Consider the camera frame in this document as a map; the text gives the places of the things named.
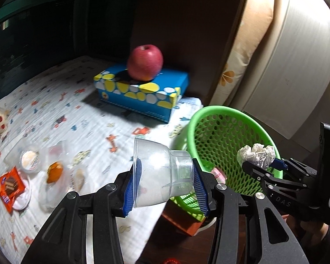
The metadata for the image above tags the beige flowered pillow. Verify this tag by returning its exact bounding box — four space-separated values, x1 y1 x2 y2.
209 3 274 108

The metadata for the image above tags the orange snack packet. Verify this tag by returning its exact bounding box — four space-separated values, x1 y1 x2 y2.
0 166 26 213

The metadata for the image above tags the pink packet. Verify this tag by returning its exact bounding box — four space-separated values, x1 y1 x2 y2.
212 168 226 183

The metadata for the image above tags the green window frame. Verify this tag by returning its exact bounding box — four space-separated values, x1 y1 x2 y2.
0 0 139 99

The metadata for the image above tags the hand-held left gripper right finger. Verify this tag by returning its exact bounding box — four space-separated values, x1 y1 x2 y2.
191 158 310 264

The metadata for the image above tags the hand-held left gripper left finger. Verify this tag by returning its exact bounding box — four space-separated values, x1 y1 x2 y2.
20 158 143 264

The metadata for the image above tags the clear plastic cup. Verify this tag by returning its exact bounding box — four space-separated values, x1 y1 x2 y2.
132 137 195 208

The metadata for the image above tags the orange food piece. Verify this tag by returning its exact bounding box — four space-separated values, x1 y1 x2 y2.
46 162 64 183

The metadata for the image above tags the person's right hand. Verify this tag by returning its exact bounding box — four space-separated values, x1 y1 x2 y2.
282 214 330 251

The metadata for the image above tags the blue spotted tissue box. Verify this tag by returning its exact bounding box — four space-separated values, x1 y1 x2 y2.
93 63 189 124

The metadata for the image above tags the dark brown headboard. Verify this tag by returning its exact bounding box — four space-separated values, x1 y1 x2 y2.
132 0 251 108

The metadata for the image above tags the red apple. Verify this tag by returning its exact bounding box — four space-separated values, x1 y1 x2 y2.
127 44 164 81

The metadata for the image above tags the white wooden panel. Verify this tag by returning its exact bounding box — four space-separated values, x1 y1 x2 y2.
242 0 330 141

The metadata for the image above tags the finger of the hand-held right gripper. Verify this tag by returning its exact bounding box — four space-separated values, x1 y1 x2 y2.
241 161 281 182
272 157 317 177

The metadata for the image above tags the clear plastic bag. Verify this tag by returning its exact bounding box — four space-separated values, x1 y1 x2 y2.
38 140 87 212

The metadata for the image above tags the pudding cup with lid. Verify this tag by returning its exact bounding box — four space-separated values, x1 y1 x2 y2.
20 150 42 173

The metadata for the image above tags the green plastic basket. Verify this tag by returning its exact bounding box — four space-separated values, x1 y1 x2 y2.
170 105 285 222

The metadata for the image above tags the foil ball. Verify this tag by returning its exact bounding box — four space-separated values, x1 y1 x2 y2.
237 143 276 169

